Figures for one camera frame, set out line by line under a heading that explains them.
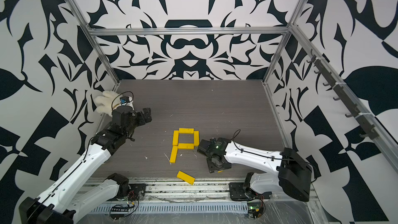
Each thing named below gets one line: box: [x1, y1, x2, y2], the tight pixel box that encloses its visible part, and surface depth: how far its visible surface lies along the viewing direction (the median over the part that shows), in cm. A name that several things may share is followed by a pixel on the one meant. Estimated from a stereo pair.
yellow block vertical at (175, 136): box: [172, 130, 179, 146], surface depth 93 cm
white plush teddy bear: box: [93, 90, 123, 117], surface depth 99 cm
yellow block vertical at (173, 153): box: [169, 145, 179, 164], surface depth 87 cm
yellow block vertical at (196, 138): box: [193, 130, 200, 147], surface depth 93 cm
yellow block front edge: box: [176, 170, 196, 185], surface depth 80 cm
